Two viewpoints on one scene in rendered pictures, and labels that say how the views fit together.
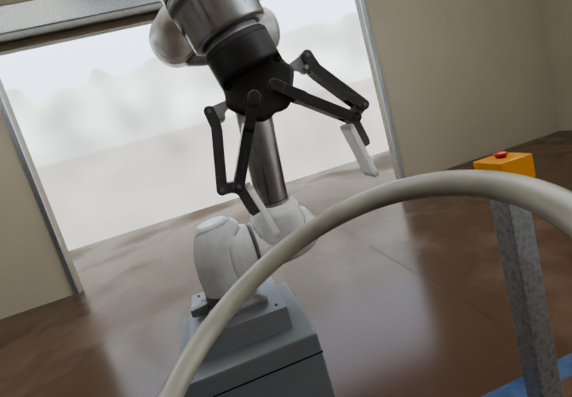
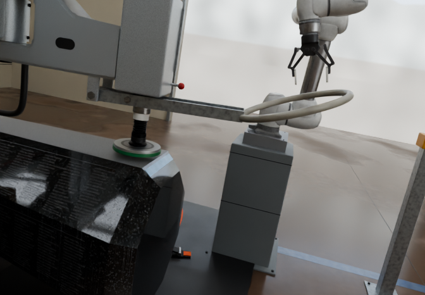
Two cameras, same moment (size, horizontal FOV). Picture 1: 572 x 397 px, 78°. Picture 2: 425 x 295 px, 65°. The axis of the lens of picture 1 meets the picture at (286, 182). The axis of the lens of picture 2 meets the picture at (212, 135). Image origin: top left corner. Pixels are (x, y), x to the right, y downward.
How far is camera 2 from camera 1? 1.19 m
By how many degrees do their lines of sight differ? 22
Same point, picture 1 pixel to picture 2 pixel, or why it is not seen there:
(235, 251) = (279, 109)
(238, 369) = (257, 150)
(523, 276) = (410, 199)
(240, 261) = not seen: hidden behind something
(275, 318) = (280, 144)
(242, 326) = (265, 138)
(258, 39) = (314, 37)
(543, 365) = (396, 250)
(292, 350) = (280, 157)
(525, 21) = not seen: outside the picture
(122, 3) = not seen: outside the picture
